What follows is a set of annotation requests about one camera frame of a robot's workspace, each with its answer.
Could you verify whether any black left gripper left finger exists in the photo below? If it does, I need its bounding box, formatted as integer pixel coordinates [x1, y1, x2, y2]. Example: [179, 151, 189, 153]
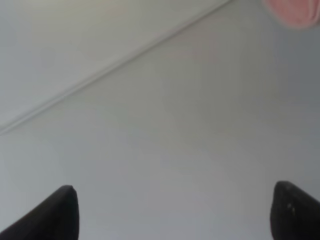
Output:
[0, 185, 79, 240]

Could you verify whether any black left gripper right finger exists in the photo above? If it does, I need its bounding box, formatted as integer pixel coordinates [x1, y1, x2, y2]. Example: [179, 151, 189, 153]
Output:
[269, 181, 320, 240]

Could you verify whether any pink towel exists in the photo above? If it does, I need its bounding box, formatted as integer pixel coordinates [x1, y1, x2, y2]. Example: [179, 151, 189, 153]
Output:
[262, 0, 320, 29]

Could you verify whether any white plastic tray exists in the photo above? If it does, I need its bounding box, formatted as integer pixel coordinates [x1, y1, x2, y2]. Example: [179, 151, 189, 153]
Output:
[0, 0, 227, 133]

